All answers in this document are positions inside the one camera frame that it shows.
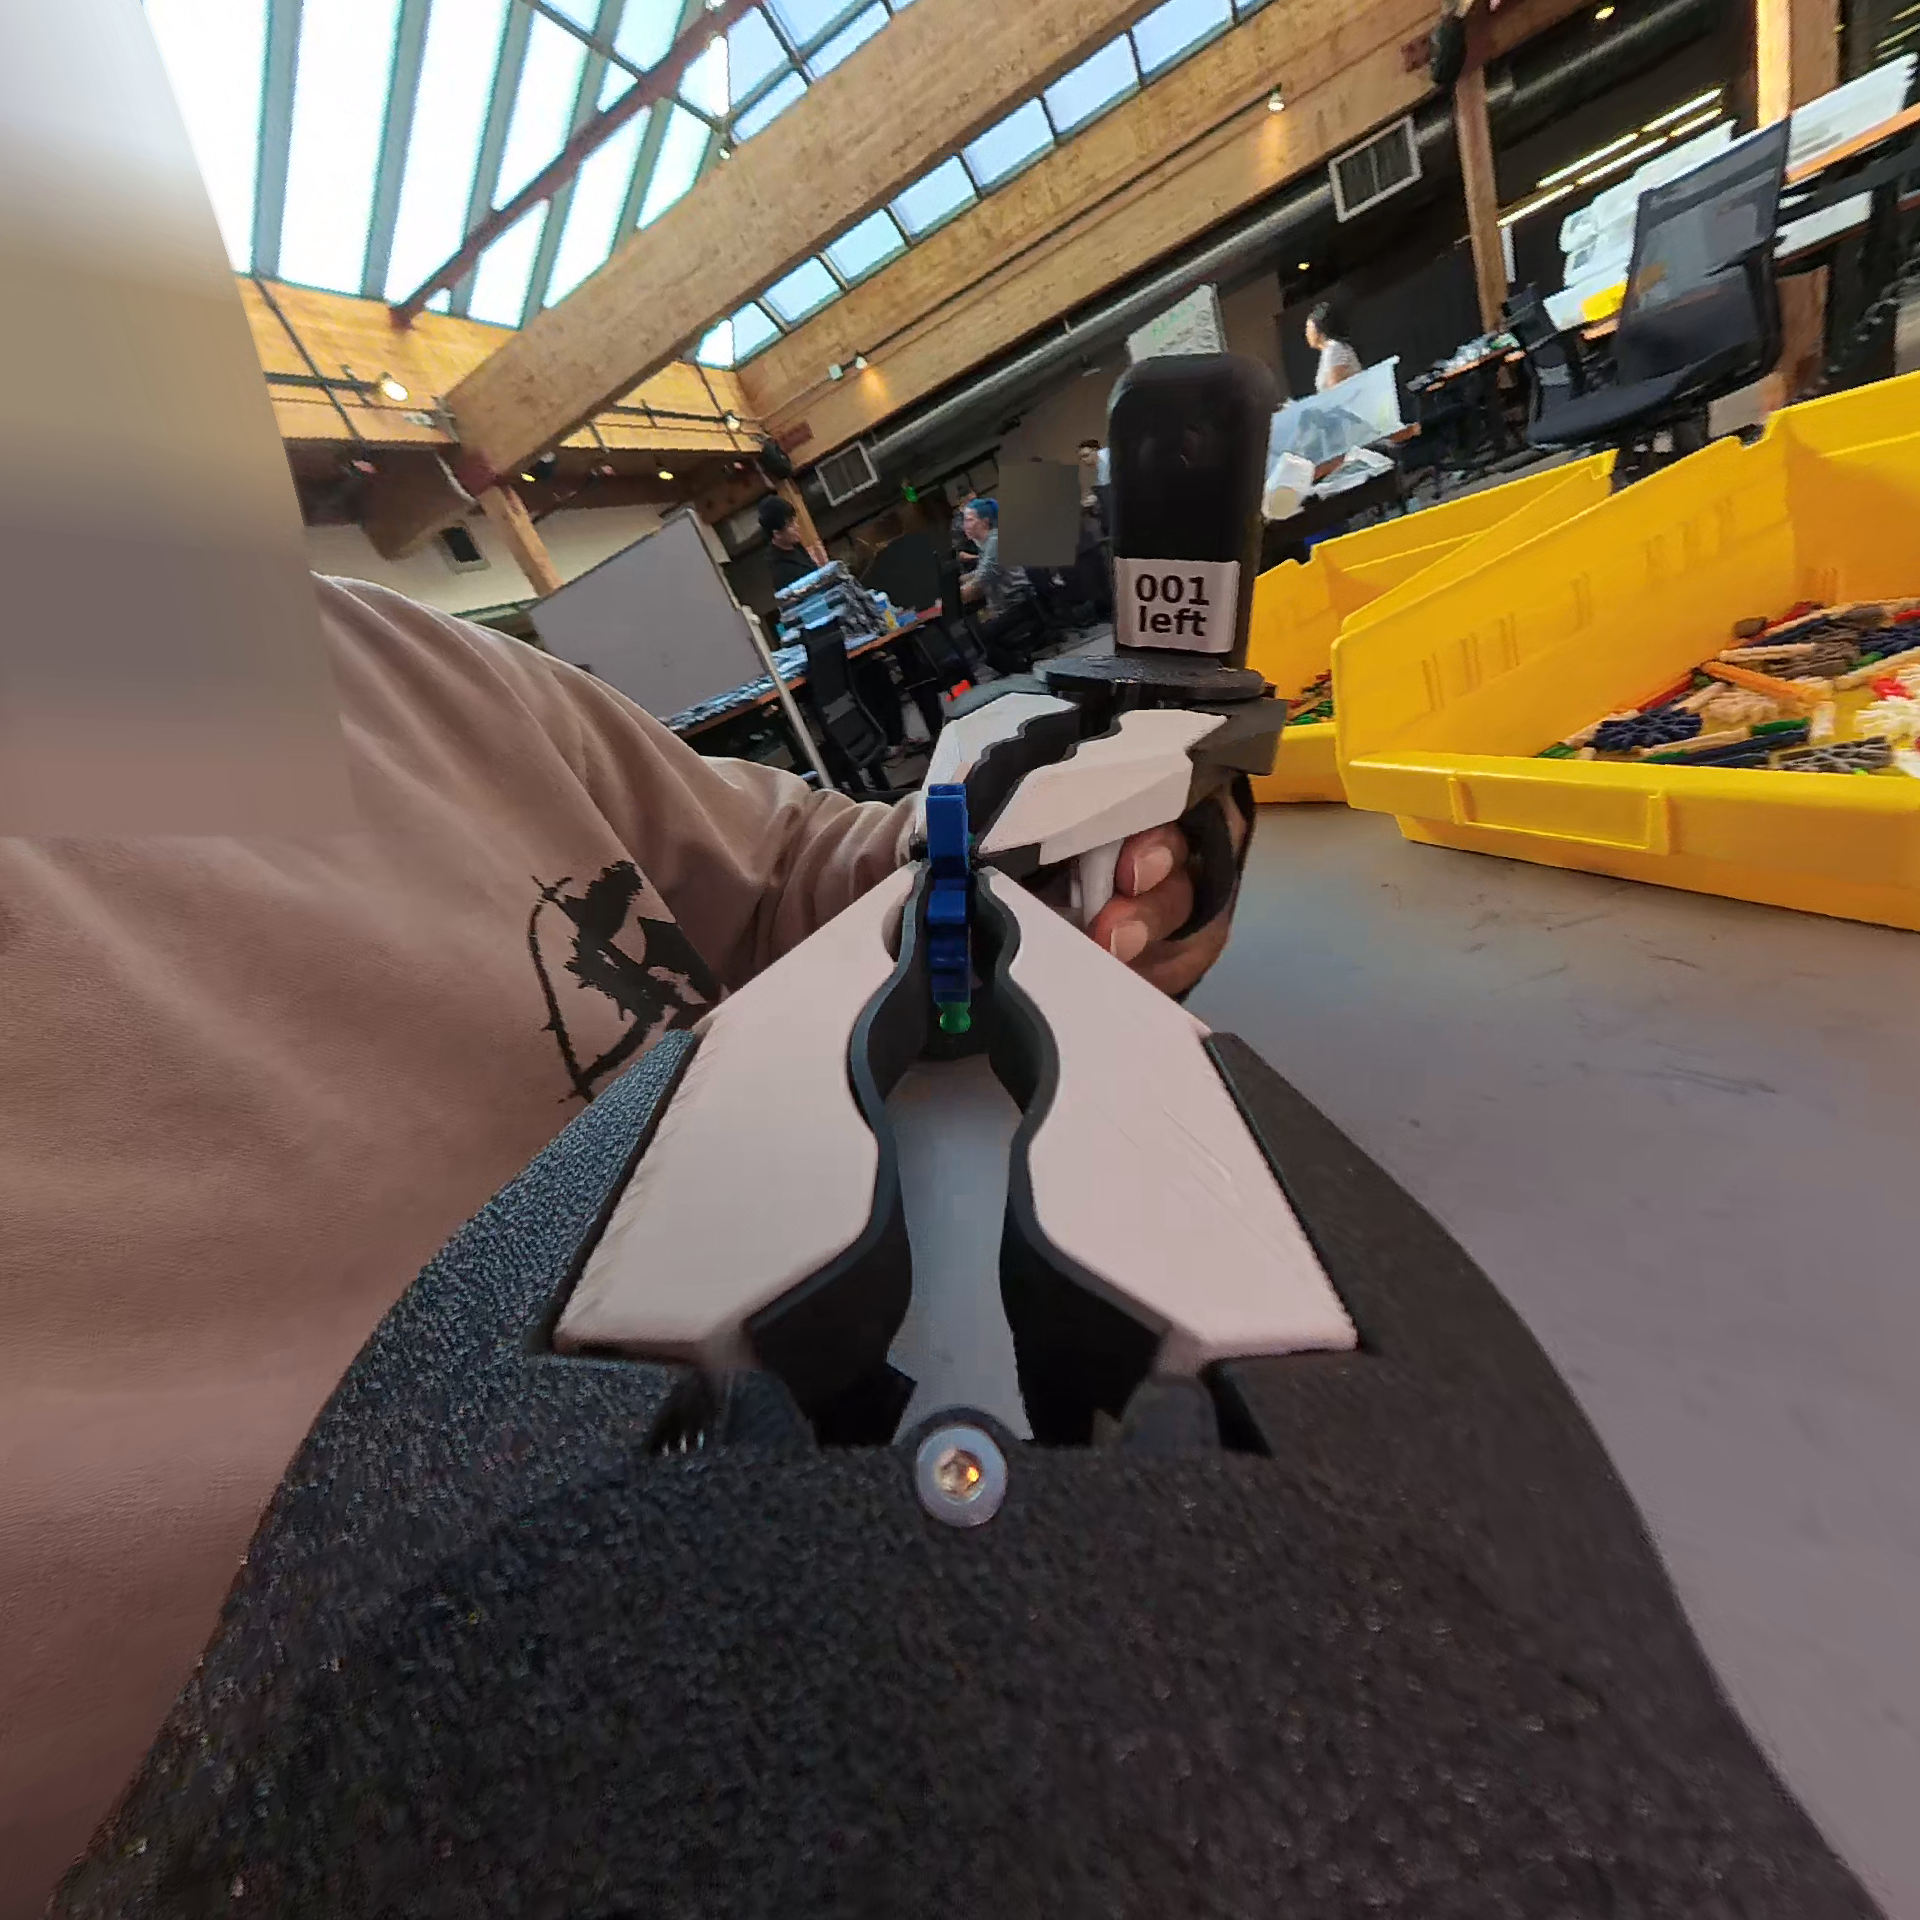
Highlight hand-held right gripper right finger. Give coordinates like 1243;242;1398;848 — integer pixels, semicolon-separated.
969;870;1363;1440

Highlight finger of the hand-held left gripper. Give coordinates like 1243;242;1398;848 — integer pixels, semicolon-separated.
975;710;1235;920
927;693;1086;864

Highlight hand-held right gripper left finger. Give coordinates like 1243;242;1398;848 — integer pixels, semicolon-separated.
556;864;935;1430

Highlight large blue connector fan assembly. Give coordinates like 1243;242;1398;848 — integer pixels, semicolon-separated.
919;784;982;1039

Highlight yellow storage bin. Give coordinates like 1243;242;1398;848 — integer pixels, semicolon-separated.
1241;449;1622;807
1329;373;1920;935

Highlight person's left forearm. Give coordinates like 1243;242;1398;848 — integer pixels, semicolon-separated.
660;750;927;993

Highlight person's left hand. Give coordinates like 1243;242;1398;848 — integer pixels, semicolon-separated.
1084;779;1259;1002

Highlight white writing board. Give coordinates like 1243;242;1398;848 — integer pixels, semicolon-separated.
1124;286;1228;366

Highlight black office chair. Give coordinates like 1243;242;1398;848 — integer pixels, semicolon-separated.
1507;118;1797;454
801;622;889;792

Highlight clear plastic bag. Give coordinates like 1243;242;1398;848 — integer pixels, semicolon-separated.
1265;357;1409;521

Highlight cluttered background work table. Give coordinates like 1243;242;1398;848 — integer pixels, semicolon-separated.
660;592;950;741

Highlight grey rolling partition board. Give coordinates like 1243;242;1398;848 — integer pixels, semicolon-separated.
526;509;834;787

